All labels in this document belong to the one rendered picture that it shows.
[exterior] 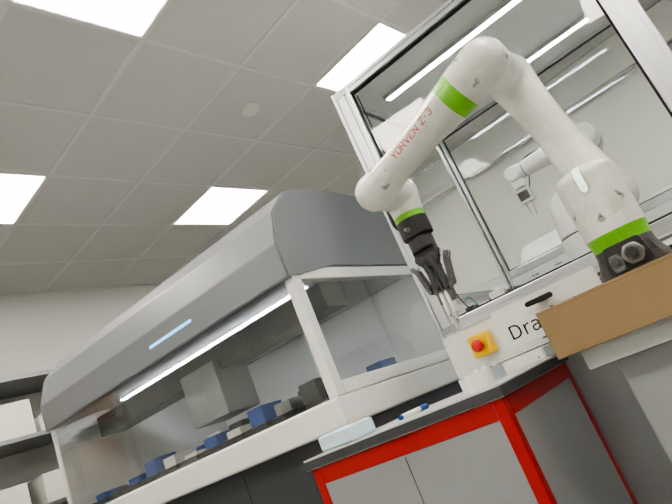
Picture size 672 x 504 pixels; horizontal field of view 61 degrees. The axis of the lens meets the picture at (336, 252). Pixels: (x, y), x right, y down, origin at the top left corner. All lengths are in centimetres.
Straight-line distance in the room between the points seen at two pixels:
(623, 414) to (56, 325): 457
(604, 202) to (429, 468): 73
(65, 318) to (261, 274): 355
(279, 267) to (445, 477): 100
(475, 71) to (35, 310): 461
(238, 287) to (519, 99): 125
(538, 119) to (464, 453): 83
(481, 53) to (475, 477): 98
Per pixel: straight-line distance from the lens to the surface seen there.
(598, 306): 122
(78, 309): 563
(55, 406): 339
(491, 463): 142
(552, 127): 154
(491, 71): 145
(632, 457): 196
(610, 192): 132
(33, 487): 483
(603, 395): 193
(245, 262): 223
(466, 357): 203
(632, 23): 199
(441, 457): 147
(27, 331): 540
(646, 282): 119
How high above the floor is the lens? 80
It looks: 16 degrees up
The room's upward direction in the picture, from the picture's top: 23 degrees counter-clockwise
